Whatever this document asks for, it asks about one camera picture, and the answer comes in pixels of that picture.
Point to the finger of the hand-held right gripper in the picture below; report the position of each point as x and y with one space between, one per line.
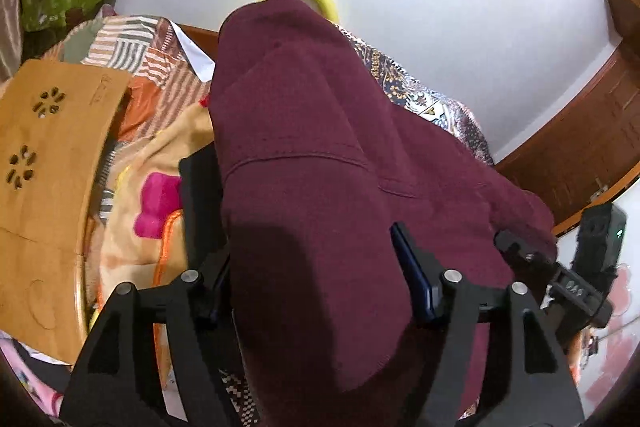
515 247

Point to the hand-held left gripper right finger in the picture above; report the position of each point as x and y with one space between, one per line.
412 267

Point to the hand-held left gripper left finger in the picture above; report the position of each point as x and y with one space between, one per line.
215 292

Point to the maroon button shirt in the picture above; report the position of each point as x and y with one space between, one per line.
320 147

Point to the brown wooden door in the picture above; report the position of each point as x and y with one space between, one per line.
575 142

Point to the black garment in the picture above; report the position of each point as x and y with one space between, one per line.
200 197

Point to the patchwork patterned bedspread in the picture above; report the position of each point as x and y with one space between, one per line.
430 102

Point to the bamboo lap desk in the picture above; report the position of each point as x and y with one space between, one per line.
55 187

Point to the pink printed cloth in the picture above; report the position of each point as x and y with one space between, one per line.
30 382

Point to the white paper sheet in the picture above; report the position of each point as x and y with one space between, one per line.
192 52

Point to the brown wooden headboard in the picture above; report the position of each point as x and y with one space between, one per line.
200 38

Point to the striped patchwork quilt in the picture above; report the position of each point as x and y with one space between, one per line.
125 52

